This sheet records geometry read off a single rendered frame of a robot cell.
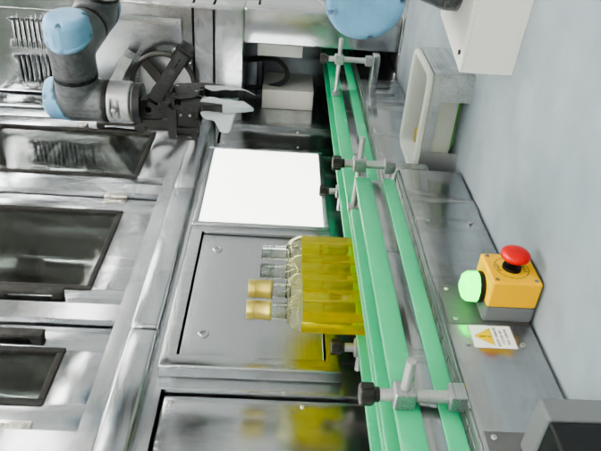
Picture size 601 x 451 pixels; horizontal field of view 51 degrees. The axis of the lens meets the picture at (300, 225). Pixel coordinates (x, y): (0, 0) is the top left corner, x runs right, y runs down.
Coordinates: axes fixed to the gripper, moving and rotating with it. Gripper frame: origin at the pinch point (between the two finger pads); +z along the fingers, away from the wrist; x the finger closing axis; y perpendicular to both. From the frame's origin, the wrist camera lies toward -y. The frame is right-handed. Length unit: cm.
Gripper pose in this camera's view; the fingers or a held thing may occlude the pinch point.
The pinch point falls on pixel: (247, 98)
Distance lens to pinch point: 115.1
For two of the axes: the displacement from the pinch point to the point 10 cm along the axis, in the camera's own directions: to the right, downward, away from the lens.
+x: 0.1, 5.5, -8.3
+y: -0.7, 8.3, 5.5
